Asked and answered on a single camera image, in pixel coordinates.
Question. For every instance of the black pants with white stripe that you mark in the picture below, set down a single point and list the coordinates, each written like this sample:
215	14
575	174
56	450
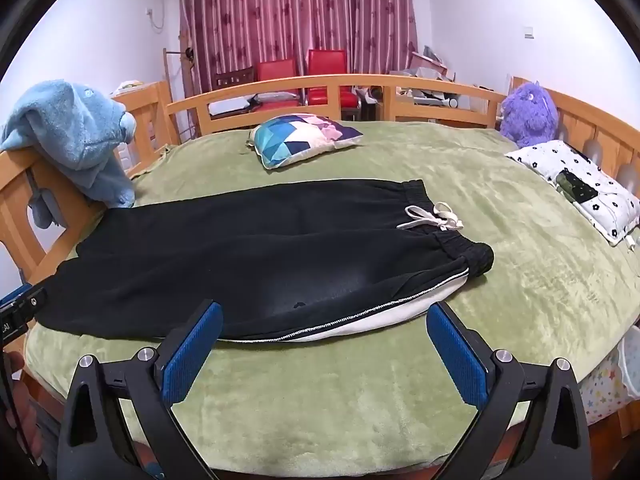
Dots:
250	260

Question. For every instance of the red patterned curtain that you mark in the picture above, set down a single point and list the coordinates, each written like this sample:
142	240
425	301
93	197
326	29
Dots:
300	10

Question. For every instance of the blue plush toy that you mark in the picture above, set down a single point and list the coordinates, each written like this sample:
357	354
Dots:
70	130

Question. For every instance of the purple plush toy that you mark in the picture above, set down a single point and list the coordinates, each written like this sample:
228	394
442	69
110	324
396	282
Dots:
527	112

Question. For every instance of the open cardboard box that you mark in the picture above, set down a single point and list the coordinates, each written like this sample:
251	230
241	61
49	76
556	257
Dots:
430	65

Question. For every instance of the dark green case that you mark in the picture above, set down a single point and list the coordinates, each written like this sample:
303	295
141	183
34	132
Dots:
575	186

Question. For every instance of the grey cloth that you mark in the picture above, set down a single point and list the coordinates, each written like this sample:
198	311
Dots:
44	202

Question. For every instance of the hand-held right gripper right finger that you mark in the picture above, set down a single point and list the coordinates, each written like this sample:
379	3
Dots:
457	355

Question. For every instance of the geometric patterned pillow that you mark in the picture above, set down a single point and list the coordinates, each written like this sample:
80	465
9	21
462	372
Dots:
300	137

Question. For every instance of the star print bedsheet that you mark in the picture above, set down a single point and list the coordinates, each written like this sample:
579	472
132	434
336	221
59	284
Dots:
602	390

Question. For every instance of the red chair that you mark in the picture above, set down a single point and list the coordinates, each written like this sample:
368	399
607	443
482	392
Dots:
327	62
277	70

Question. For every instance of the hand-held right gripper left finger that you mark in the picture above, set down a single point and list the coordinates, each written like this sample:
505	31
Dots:
192	352

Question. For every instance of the dark wooden chair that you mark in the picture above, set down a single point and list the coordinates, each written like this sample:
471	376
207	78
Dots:
232	79

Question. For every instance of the wooden bed frame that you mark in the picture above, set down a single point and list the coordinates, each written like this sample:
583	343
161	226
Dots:
300	89

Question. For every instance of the wooden coat rack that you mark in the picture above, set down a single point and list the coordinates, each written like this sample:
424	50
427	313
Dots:
186	55

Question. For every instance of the person's left hand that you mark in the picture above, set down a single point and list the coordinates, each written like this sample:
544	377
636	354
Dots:
22	410

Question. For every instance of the green fleece blanket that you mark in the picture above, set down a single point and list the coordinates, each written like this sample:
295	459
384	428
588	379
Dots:
500	285

